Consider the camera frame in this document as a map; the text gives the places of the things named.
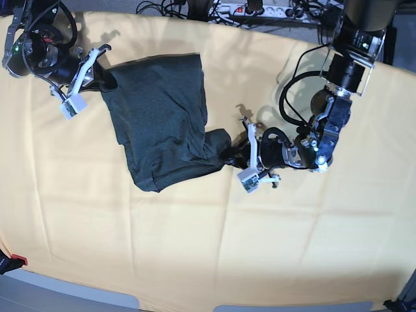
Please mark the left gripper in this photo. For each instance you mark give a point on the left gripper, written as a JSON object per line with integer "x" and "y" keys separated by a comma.
{"x": 267, "y": 152}

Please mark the dark teal long-sleeve shirt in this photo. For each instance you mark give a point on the dark teal long-sleeve shirt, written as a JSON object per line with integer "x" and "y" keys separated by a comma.
{"x": 159, "y": 114}

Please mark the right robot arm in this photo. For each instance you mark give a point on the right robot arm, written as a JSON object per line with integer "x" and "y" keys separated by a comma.
{"x": 41, "y": 41}

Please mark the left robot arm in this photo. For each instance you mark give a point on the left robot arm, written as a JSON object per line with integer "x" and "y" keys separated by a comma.
{"x": 357, "y": 41}

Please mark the yellow table cover cloth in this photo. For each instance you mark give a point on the yellow table cover cloth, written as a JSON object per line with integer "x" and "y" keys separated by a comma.
{"x": 69, "y": 205}

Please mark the white power strip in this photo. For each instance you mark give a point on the white power strip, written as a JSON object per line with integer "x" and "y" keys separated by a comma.
{"x": 238, "y": 11}

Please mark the red and black clamp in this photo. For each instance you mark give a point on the red and black clamp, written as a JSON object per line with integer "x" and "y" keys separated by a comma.
{"x": 9, "y": 263}

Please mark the black corner clamp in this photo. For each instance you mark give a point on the black corner clamp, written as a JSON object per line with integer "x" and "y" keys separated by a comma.
{"x": 400, "y": 305}

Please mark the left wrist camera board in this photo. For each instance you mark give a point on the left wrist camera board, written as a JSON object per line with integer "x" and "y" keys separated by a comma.
{"x": 249, "y": 179}

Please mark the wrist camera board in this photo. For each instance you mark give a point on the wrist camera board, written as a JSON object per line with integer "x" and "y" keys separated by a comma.
{"x": 72, "y": 106}
{"x": 249, "y": 179}

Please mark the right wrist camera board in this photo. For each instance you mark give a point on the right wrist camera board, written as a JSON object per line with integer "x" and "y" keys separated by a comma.
{"x": 72, "y": 106}

